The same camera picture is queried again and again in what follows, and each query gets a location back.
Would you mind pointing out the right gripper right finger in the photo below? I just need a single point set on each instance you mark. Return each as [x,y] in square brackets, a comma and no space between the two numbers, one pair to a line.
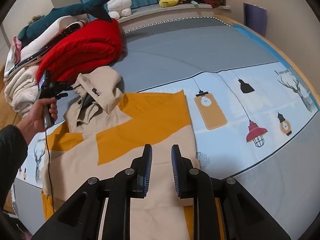
[180,168]

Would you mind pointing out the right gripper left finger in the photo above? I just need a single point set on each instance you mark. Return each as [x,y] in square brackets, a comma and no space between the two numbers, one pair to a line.
[142,168]

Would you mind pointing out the beige and mustard coat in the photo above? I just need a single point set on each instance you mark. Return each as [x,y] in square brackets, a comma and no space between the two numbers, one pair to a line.
[103,131]

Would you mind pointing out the left forearm dark sleeve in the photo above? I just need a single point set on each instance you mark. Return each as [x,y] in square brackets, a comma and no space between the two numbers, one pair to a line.
[13,152]

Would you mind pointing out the white folded clothes stack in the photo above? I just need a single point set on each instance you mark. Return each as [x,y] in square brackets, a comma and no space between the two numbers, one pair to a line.
[20,57]

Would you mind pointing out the person's left hand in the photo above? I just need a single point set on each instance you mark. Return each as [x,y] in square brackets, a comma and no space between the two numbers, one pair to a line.
[33,123]

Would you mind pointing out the cream folded blanket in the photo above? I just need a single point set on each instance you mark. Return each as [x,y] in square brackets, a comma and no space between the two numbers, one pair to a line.
[22,89]

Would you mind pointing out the red folded blanket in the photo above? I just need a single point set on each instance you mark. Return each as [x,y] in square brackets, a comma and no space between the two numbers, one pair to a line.
[97,44]

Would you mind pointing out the grey printed bed sheet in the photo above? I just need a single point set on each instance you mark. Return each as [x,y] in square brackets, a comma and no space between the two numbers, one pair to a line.
[252,116]

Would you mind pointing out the blue shark plush toy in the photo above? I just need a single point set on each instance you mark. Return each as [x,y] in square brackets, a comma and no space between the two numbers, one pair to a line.
[94,8]

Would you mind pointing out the white plush toy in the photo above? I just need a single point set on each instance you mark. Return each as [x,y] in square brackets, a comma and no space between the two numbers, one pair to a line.
[119,8]

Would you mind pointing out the wooden bed frame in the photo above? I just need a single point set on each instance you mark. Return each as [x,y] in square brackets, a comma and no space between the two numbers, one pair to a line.
[275,52]

